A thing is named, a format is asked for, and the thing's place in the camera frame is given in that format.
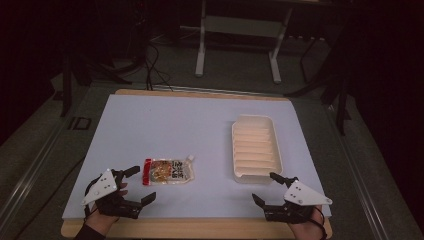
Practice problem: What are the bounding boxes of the pale blue table mat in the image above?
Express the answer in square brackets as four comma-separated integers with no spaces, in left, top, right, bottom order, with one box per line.
[62,94,333,221]

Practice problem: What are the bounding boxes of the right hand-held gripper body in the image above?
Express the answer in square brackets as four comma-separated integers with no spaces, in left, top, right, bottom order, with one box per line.
[262,179,333,224]

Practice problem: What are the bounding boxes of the black rectangular floor bracket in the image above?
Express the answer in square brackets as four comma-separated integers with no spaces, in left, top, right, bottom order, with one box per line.
[67,116,92,131]

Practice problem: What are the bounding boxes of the white ribbed plastic tray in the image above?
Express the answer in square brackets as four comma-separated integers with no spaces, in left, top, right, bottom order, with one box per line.
[231,114,285,185]

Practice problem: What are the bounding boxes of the grey metal floor rail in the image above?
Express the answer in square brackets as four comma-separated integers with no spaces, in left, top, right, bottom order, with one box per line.
[324,99,393,240]
[0,114,73,229]

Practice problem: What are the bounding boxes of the black metal stand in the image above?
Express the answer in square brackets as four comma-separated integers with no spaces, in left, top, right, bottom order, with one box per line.
[284,29,354,137]
[59,39,148,118]

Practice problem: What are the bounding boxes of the white metal desk frame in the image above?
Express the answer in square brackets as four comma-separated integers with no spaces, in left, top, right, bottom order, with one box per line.
[194,0,295,85]

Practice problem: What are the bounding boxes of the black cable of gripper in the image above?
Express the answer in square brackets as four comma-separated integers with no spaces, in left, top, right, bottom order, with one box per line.
[311,205,330,240]
[82,173,103,222]

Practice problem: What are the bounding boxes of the black floor cables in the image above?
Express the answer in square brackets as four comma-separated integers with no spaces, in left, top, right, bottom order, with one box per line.
[143,41,175,92]

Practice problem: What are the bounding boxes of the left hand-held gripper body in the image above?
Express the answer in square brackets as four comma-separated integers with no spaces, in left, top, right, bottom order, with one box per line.
[82,168,143,220]

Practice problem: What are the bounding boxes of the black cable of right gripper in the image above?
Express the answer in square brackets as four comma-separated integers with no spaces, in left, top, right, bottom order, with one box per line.
[311,205,330,240]

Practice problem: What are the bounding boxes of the person's right hand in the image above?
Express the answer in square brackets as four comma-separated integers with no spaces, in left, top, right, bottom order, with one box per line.
[288,205,327,240]

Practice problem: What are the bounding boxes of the person's left hand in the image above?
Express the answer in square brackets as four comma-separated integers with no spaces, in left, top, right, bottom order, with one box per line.
[85,181,130,236]

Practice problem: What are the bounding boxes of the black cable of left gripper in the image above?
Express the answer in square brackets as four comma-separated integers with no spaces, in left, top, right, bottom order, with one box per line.
[82,173,103,222]

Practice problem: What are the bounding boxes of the clear food pouch red edge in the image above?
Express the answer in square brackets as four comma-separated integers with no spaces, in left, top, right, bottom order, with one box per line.
[142,154,196,187]

